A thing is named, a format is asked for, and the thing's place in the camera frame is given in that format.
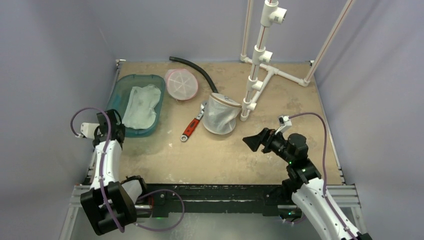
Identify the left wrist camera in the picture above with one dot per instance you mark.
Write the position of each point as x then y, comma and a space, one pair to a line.
88, 130

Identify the teal plastic bin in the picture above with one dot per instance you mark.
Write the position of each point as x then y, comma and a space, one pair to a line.
120, 95

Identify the white PVC pipe rack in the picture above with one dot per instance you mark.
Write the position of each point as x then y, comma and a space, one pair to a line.
261, 71

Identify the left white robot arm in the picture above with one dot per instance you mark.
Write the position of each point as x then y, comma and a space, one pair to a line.
109, 204

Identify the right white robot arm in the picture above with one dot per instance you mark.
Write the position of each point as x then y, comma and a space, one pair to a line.
308, 190

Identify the white cloth garment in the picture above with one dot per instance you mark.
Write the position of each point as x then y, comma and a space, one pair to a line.
140, 111

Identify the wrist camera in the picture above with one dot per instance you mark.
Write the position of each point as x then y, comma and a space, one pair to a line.
88, 130
284, 124

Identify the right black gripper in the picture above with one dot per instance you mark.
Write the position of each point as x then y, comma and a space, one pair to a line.
263, 138

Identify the red handled adjustable wrench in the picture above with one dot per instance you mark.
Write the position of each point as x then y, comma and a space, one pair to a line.
194, 123

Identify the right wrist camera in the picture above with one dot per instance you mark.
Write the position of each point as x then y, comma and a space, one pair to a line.
284, 124

